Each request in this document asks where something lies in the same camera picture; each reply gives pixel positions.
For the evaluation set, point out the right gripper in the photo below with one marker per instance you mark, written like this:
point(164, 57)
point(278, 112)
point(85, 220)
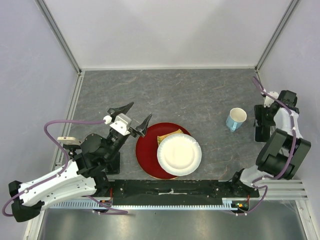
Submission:
point(269, 123)

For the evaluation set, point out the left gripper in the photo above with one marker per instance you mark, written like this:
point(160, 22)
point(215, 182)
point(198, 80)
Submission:
point(142, 128)

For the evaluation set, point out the black folding phone stand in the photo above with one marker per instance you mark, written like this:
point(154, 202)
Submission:
point(113, 167)

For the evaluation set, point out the pink case smartphone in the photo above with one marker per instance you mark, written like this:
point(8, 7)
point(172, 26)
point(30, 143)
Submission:
point(69, 140)

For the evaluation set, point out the black smartphone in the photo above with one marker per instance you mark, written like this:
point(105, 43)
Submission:
point(262, 133)

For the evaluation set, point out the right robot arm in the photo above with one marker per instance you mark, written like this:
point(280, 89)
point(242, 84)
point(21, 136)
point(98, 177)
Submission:
point(276, 125)

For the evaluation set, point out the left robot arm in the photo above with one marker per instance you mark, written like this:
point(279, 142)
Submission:
point(84, 174)

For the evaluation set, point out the blue white paper cup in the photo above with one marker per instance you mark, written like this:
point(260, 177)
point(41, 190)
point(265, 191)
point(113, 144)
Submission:
point(237, 116)

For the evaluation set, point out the red round plate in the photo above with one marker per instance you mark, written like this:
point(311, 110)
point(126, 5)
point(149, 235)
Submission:
point(147, 147)

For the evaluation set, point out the yellow sponge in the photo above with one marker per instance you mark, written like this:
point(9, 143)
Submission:
point(162, 137)

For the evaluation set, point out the white paper plate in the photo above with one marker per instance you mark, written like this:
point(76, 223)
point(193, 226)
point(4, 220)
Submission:
point(179, 154)

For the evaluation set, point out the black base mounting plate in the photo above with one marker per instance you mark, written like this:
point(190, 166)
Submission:
point(132, 191)

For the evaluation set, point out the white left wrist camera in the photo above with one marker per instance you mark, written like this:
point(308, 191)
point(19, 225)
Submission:
point(120, 124)

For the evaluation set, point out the grey slotted cable duct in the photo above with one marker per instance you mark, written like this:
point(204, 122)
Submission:
point(221, 205)

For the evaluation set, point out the right aluminium frame post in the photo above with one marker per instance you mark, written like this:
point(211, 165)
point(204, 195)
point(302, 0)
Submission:
point(293, 4)

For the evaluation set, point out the aluminium frame post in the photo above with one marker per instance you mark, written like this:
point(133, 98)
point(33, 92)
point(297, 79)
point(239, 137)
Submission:
point(58, 34)
point(293, 4)

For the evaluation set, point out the left aluminium frame post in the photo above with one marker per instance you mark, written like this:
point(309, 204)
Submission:
point(58, 34)

